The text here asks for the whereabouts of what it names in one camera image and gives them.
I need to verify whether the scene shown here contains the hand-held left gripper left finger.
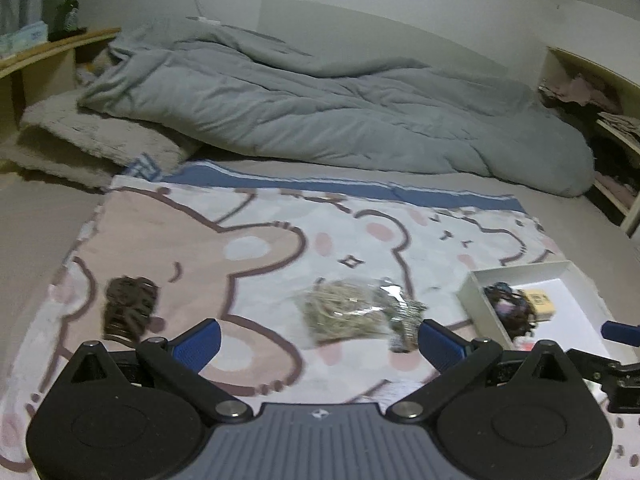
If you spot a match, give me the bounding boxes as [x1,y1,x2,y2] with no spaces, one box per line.
[65,317,253,423]

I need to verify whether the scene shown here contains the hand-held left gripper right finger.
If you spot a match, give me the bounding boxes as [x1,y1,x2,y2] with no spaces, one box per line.
[387,318,583,423]

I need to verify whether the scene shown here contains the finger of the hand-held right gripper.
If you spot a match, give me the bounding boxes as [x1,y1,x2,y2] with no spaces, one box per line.
[565,349,640,386]
[601,321,640,342]

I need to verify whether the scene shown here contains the white cardboard box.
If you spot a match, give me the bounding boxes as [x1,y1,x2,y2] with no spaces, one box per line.
[459,260,621,406]

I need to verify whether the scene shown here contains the dark brown crochet scrunchie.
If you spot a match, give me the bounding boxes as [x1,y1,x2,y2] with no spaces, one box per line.
[482,282,538,341]

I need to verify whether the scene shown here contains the yellow tissue packet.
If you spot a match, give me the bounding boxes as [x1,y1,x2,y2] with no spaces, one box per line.
[522,289,556,320]

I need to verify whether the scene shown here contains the brown hair claw clip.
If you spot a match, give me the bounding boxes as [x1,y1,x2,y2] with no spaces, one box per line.
[102,276,160,341]

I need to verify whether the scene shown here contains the clear bag of rubber bands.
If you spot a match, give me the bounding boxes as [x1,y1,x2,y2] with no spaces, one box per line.
[292,277,401,346]

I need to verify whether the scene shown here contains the bear printed blanket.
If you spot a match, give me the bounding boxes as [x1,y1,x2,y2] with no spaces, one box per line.
[0,160,640,480]

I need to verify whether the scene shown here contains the folded pink clothes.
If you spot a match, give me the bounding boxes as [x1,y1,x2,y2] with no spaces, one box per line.
[595,172,636,202]

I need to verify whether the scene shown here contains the dark clothes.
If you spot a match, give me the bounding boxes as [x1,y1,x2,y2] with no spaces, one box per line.
[592,130,632,181]

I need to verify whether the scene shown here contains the folded beige clothes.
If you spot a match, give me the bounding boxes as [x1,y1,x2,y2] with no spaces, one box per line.
[597,112,640,136]

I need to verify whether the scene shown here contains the crumpled pink clothes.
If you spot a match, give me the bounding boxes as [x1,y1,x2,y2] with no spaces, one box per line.
[540,74,626,108]

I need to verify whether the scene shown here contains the beige fluffy blanket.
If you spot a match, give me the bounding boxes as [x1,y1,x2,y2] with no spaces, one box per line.
[0,92,203,191]

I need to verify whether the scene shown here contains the grey duvet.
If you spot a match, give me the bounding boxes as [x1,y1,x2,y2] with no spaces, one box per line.
[77,15,596,198]

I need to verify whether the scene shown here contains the cream open cupboard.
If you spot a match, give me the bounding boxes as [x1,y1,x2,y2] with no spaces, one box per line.
[537,46,640,238]

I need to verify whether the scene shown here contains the wooden bedside shelf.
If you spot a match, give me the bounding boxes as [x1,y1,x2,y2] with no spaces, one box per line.
[0,27,122,161]

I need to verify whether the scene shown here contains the white headboard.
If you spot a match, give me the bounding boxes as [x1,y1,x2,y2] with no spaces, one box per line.
[260,0,521,86]

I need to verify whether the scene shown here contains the pale green tissue box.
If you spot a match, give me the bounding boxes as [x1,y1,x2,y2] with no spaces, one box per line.
[0,21,48,53]

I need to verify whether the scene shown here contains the green glass bottle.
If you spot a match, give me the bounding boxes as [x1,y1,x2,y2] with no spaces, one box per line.
[48,0,83,41]

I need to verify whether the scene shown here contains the grey curtain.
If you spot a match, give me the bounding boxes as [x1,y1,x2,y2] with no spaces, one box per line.
[0,0,51,36]

